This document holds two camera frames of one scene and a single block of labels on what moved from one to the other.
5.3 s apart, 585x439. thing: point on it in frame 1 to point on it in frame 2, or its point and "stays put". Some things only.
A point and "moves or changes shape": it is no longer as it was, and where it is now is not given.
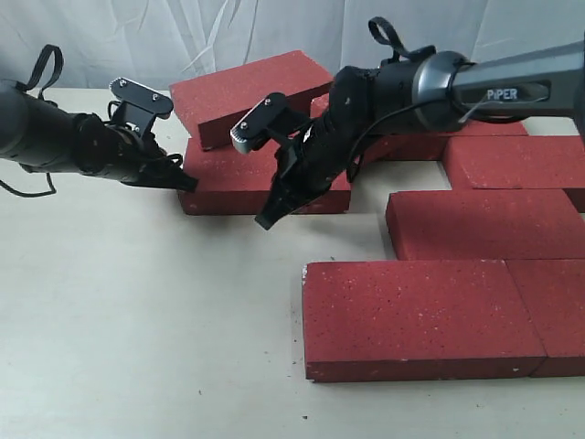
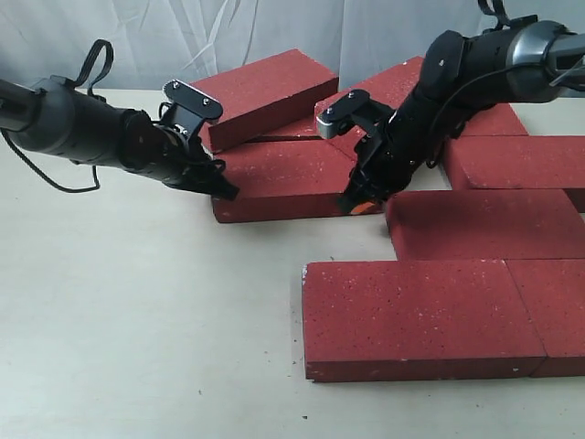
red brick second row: (514, 224) stays put
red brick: (553, 293) stays put
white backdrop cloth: (143, 44) stays put
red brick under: (234, 183) moves or changes shape
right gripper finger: (272, 210) to (356, 202)
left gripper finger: (185, 182) to (224, 189)
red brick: (491, 162) stays put
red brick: (416, 319) stays put
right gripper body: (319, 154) to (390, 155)
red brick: (218, 101) stays put
